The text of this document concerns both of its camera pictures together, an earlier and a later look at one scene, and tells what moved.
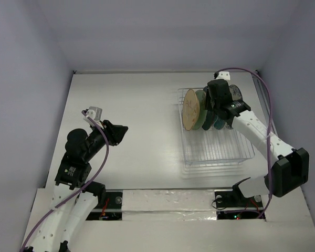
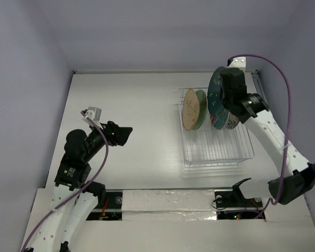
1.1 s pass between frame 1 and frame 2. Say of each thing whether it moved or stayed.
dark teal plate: moved
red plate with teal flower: stayed
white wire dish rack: stayed
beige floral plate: stayed
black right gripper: moved
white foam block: stayed
